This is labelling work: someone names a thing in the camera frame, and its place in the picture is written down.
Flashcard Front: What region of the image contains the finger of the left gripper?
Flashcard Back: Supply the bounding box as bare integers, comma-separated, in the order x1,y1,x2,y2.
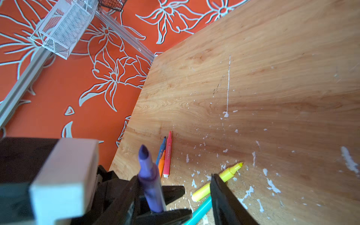
135,186,192,225
93,176,140,225

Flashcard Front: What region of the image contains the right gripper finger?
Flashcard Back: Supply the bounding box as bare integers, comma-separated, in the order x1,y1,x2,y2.
210,174,258,225

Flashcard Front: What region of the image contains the green marker pen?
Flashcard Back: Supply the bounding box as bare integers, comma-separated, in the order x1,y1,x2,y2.
184,197,212,225

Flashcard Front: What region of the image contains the purple marker pen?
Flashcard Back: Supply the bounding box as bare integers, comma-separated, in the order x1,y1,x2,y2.
138,145,166,213

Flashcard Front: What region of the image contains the yellow marker pen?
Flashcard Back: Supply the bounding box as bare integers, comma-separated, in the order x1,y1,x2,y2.
191,162,244,203

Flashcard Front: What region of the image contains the orange marker pen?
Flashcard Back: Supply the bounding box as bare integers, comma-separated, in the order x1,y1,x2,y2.
158,151,166,177

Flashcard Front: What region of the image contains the blue marker pen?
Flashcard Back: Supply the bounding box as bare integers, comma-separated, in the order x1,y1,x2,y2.
156,136,167,165

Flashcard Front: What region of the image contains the pink marker pen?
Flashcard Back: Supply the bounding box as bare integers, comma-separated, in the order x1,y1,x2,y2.
163,131,172,178

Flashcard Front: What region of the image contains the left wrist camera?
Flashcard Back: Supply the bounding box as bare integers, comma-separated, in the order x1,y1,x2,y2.
1,137,99,225

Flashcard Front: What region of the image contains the white wire basket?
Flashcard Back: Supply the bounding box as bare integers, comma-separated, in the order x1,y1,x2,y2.
31,0,98,60

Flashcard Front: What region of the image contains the black wire basket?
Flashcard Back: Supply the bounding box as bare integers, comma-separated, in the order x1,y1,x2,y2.
98,0,127,12

